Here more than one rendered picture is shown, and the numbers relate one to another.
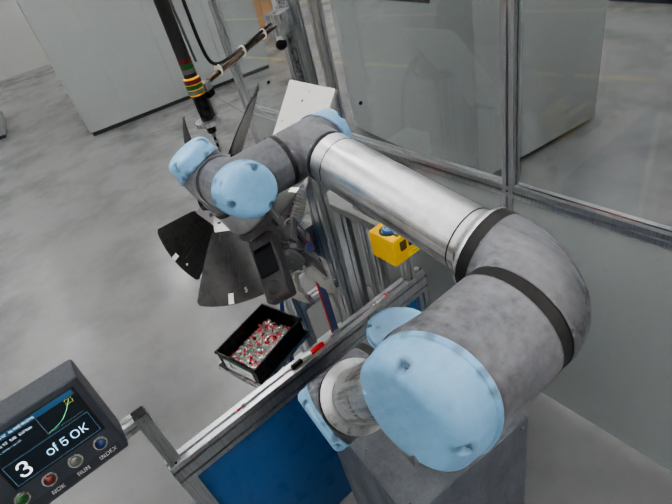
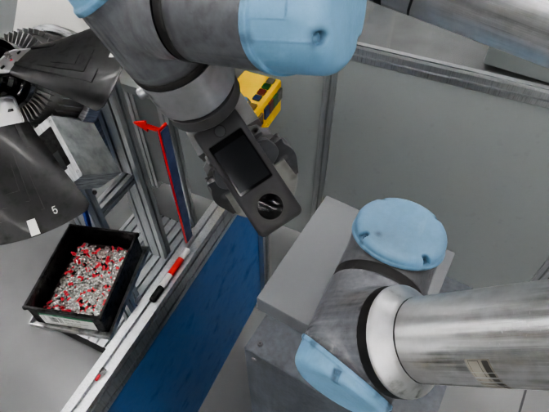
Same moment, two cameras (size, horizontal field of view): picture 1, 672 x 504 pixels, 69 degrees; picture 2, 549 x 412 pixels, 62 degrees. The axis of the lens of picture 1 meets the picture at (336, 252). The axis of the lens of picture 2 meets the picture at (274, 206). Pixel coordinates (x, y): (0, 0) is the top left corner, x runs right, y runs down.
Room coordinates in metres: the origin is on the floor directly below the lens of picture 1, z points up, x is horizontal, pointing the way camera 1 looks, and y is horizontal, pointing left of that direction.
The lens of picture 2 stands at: (0.37, 0.26, 1.71)
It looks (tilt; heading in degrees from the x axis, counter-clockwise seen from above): 50 degrees down; 325
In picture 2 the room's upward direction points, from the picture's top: straight up
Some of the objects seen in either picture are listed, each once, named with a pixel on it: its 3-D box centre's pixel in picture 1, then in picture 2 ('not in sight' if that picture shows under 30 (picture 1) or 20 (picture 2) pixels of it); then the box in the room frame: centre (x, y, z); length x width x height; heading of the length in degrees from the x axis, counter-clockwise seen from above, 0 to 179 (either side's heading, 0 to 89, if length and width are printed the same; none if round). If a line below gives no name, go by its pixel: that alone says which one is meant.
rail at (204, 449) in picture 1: (314, 362); (172, 284); (0.94, 0.14, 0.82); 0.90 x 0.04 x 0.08; 120
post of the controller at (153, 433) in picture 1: (157, 437); not in sight; (0.72, 0.51, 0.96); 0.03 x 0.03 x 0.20; 30
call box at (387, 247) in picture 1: (401, 236); (248, 110); (1.14, -0.20, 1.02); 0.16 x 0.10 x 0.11; 120
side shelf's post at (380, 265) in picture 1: (383, 278); (177, 165); (1.68, -0.18, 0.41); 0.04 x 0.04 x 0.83; 30
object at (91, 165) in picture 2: not in sight; (77, 154); (1.27, 0.19, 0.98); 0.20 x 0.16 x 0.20; 120
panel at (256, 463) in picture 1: (340, 434); (194, 352); (0.94, 0.14, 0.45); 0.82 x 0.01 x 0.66; 120
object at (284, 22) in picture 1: (279, 21); not in sight; (1.87, -0.02, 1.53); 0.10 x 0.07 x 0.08; 155
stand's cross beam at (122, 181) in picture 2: (317, 293); (112, 195); (1.53, 0.12, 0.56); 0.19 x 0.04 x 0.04; 120
